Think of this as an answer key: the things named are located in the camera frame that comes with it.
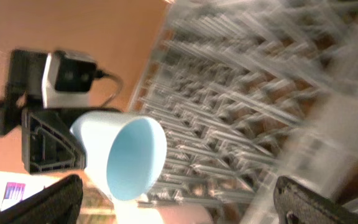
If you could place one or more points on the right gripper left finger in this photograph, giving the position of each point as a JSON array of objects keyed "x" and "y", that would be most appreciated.
[{"x": 58, "y": 203}]

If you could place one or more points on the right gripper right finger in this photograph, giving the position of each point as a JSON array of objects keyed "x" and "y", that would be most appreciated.
[{"x": 295, "y": 203}]

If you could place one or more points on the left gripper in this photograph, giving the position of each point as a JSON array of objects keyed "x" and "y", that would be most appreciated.
[{"x": 47, "y": 143}]

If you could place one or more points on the blue plastic cup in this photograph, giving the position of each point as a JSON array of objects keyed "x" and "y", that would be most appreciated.
[{"x": 125, "y": 153}]

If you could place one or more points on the grey dishwasher rack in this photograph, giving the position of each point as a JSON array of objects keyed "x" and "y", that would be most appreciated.
[{"x": 248, "y": 91}]

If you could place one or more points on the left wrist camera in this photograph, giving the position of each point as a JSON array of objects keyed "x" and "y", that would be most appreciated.
[{"x": 67, "y": 79}]

